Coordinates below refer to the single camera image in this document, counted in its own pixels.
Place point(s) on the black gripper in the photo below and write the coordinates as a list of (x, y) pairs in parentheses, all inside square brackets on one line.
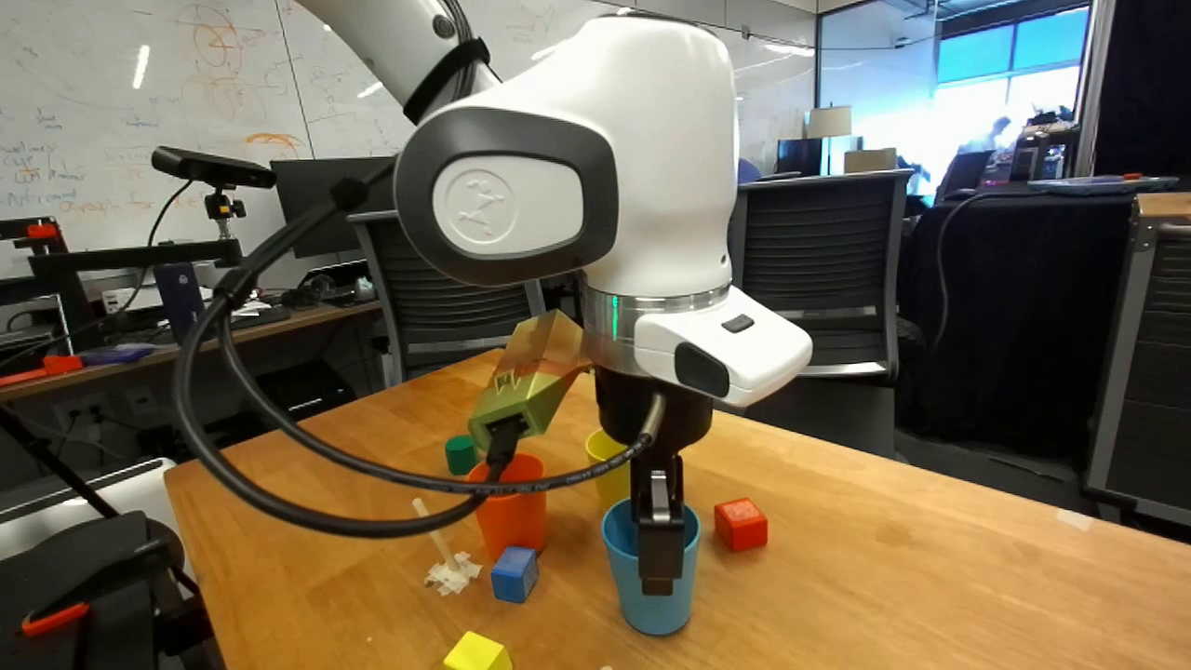
[(682, 430)]

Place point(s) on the blue plastic cup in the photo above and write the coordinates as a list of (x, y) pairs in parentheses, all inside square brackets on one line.
[(657, 610)]

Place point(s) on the orange plastic cup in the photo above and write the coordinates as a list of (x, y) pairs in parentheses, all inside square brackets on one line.
[(515, 523)]

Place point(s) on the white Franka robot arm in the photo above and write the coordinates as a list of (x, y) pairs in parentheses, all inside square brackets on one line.
[(645, 162)]

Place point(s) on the red cube block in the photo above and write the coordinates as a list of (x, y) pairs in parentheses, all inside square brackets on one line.
[(743, 526)]

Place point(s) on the blue cube block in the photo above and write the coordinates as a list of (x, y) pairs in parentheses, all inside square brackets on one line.
[(515, 579)]

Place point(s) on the yellow cube block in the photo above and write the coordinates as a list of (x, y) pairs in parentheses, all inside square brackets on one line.
[(476, 652)]

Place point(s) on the green cylinder block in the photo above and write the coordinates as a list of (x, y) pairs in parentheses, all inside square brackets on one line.
[(460, 456)]

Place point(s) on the grey mesh office chair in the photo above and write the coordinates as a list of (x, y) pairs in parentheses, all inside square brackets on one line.
[(812, 262)]

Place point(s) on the dark mesh office chair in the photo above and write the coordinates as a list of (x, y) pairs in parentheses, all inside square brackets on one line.
[(422, 300)]

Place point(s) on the white table lamp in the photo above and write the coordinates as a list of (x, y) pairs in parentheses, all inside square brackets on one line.
[(832, 120)]

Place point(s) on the long wooden desk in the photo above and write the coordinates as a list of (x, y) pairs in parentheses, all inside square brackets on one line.
[(248, 326)]

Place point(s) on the grey drawer cabinet wood top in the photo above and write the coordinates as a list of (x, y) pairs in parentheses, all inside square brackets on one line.
[(1155, 373)]

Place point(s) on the black bag with red clip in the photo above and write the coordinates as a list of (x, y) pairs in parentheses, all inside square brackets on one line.
[(88, 580)]

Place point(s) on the white tray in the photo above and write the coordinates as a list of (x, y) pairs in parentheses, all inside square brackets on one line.
[(74, 495)]

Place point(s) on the black stand with red knob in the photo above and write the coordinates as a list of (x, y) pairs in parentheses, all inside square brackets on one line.
[(113, 253)]

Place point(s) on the black curtain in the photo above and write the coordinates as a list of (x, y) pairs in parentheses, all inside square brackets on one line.
[(1146, 74)]

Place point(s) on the yellow-green wrist camera box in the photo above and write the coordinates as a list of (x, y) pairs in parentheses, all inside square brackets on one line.
[(522, 403)]

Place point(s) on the black camera on mount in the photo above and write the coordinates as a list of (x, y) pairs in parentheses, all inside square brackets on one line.
[(208, 166)]

